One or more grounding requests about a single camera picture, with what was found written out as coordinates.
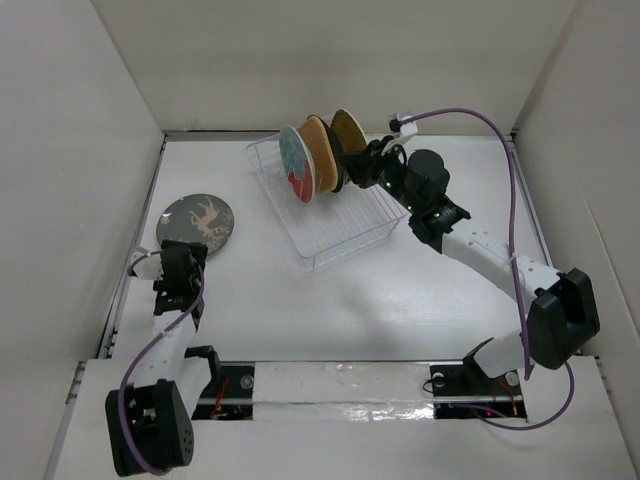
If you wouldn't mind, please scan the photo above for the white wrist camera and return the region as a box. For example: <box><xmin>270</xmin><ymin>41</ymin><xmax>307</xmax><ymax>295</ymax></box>
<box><xmin>388</xmin><ymin>111</ymin><xmax>418</xmax><ymax>146</ymax></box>
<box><xmin>126</xmin><ymin>251</ymin><xmax>163</xmax><ymax>281</ymax></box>

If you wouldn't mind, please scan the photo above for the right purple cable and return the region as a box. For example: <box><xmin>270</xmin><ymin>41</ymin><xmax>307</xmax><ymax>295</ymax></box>
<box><xmin>389</xmin><ymin>107</ymin><xmax>575</xmax><ymax>429</ymax></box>

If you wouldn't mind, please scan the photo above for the square woven bamboo tray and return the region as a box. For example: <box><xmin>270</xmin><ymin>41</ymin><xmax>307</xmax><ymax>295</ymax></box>
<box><xmin>298</xmin><ymin>115</ymin><xmax>338</xmax><ymax>194</ymax></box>

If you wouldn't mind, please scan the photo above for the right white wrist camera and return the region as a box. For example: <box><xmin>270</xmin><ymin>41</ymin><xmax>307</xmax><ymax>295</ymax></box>
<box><xmin>388</xmin><ymin>111</ymin><xmax>418</xmax><ymax>146</ymax></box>

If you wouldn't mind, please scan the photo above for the white wire dish rack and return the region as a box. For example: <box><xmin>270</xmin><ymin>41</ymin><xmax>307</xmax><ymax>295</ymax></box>
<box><xmin>245</xmin><ymin>135</ymin><xmax>406</xmax><ymax>272</ymax></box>

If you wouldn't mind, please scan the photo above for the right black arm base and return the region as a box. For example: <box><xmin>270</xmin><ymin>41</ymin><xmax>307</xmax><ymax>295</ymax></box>
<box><xmin>422</xmin><ymin>363</ymin><xmax>527</xmax><ymax>420</ymax></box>

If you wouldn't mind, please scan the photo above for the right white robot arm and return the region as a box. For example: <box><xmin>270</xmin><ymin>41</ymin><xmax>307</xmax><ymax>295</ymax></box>
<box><xmin>339</xmin><ymin>136</ymin><xmax>600</xmax><ymax>393</ymax></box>

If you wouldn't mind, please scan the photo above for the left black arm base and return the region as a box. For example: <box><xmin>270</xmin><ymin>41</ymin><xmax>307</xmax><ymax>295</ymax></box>
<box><xmin>192</xmin><ymin>363</ymin><xmax>255</xmax><ymax>421</ymax></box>

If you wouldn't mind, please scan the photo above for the yellow woven bamboo plate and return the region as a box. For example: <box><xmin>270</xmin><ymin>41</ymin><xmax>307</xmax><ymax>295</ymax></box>
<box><xmin>330</xmin><ymin>109</ymin><xmax>367</xmax><ymax>153</ymax></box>

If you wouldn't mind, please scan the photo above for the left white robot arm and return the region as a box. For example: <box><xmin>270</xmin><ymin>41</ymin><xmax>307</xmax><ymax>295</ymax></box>
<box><xmin>105</xmin><ymin>240</ymin><xmax>223</xmax><ymax>478</ymax></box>

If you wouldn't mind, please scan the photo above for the grey deer pattern plate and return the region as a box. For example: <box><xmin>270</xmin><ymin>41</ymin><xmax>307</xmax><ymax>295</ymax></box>
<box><xmin>156</xmin><ymin>193</ymin><xmax>235</xmax><ymax>257</ymax></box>

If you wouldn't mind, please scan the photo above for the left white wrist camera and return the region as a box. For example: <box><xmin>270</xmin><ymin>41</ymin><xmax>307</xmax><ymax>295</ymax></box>
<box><xmin>126</xmin><ymin>251</ymin><xmax>163</xmax><ymax>281</ymax></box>

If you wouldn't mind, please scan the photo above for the red and teal plate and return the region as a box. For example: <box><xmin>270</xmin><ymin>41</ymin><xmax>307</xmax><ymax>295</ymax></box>
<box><xmin>278</xmin><ymin>125</ymin><xmax>316</xmax><ymax>204</ymax></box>

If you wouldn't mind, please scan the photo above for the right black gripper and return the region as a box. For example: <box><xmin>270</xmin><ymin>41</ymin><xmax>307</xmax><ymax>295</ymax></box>
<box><xmin>337</xmin><ymin>135</ymin><xmax>421</xmax><ymax>215</ymax></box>

